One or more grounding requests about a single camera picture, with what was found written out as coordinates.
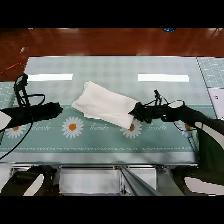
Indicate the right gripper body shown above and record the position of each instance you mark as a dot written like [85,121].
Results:
[146,112]

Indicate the white shirt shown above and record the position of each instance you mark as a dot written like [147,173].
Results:
[103,105]

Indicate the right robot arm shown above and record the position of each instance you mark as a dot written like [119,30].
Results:
[210,140]

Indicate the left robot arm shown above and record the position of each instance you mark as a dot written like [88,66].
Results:
[30,113]

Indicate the white garment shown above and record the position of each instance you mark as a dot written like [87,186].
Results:
[218,103]

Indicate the silver frame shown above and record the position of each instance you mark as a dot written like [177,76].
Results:
[100,178]

